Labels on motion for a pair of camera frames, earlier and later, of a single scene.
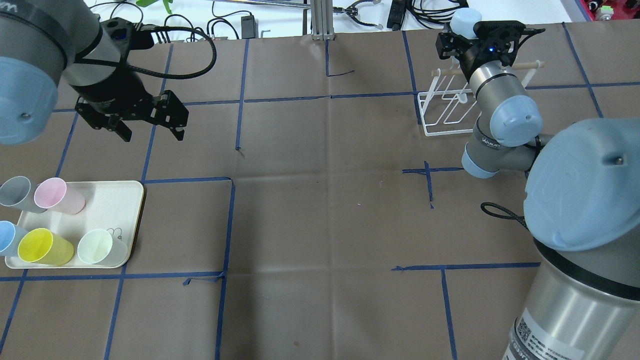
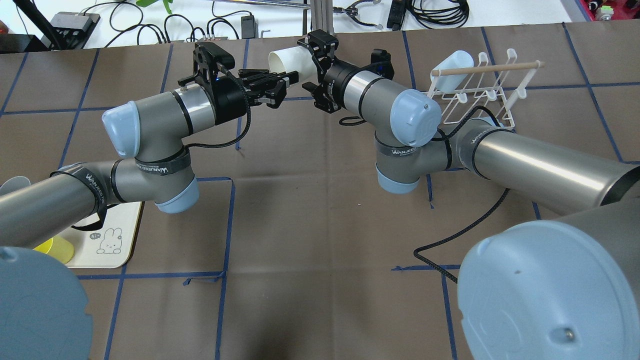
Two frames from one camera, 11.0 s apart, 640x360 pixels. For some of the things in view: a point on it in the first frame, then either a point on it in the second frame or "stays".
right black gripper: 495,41 -> 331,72
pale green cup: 97,247 -> 298,59
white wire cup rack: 445,110 stays
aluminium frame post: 322,20 stays
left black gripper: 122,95 -> 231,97
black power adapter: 248,24 stays
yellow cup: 41,245 stays
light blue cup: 463,20 -> 456,59
